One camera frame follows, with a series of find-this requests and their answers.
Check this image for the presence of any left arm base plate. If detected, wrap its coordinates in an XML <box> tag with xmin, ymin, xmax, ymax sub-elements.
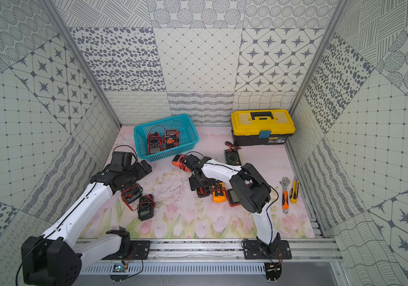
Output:
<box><xmin>102</xmin><ymin>240</ymin><xmax>151</xmax><ymax>260</ymax></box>

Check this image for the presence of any black multimeter with red leads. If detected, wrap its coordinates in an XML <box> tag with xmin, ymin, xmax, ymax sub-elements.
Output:
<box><xmin>196</xmin><ymin>188</ymin><xmax>211</xmax><ymax>198</ymax></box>

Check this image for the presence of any aluminium mounting rail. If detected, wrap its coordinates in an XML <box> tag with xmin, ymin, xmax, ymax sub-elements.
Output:
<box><xmin>82</xmin><ymin>238</ymin><xmax>349</xmax><ymax>286</ymax></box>

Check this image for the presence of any orange multimeter with leads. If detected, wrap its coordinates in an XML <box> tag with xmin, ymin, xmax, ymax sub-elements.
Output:
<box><xmin>172</xmin><ymin>154</ymin><xmax>191</xmax><ymax>172</ymax></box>

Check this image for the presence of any orange black multimeter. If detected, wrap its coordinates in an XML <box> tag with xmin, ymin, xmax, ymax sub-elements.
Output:
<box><xmin>163</xmin><ymin>129</ymin><xmax>180</xmax><ymax>150</ymax></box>

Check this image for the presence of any yellow black toolbox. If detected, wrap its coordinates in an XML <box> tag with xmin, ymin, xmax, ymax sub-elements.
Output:
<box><xmin>231</xmin><ymin>109</ymin><xmax>296</xmax><ymax>146</ymax></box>

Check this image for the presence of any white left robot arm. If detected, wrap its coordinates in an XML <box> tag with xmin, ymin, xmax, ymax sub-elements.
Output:
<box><xmin>16</xmin><ymin>151</ymin><xmax>152</xmax><ymax>286</ymax></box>

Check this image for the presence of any red flat multimeter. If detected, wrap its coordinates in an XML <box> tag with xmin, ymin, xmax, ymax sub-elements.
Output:
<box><xmin>226</xmin><ymin>189</ymin><xmax>241</xmax><ymax>207</ymax></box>

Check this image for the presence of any green multimeter left side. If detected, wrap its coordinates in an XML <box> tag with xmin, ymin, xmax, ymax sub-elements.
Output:
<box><xmin>121</xmin><ymin>184</ymin><xmax>143</xmax><ymax>211</ymax></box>

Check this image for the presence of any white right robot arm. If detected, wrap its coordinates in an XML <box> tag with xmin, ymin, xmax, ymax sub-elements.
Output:
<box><xmin>180</xmin><ymin>154</ymin><xmax>280</xmax><ymax>252</ymax></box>

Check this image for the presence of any adjustable wrench orange handle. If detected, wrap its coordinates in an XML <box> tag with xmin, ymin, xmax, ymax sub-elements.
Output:
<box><xmin>280</xmin><ymin>177</ymin><xmax>291</xmax><ymax>214</ymax></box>

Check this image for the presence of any dark green multimeter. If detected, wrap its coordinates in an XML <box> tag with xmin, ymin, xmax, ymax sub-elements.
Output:
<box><xmin>224</xmin><ymin>141</ymin><xmax>242</xmax><ymax>166</ymax></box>

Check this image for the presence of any small black multimeter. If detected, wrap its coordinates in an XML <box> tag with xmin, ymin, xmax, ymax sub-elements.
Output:
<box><xmin>137</xmin><ymin>194</ymin><xmax>155</xmax><ymax>221</ymax></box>

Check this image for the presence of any yellow multimeter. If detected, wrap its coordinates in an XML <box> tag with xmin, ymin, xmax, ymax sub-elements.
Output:
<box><xmin>211</xmin><ymin>182</ymin><xmax>226</xmax><ymax>203</ymax></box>

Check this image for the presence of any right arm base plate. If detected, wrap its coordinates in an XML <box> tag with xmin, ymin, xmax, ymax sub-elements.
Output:
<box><xmin>241</xmin><ymin>239</ymin><xmax>292</xmax><ymax>260</ymax></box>

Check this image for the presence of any teal plastic basket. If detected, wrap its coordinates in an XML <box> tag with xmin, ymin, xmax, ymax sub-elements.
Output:
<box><xmin>134</xmin><ymin>114</ymin><xmax>199</xmax><ymax>162</ymax></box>

